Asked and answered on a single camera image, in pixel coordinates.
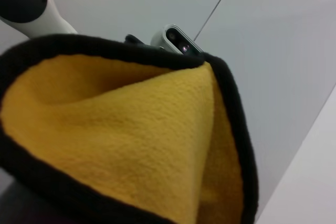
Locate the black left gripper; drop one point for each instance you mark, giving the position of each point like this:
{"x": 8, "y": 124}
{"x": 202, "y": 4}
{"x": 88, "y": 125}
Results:
{"x": 134, "y": 41}

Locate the yellow and grey towel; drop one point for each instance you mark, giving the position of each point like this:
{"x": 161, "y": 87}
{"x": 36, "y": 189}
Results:
{"x": 118, "y": 129}

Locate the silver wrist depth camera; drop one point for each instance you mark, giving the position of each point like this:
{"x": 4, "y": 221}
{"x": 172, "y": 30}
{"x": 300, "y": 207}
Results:
{"x": 168, "y": 39}

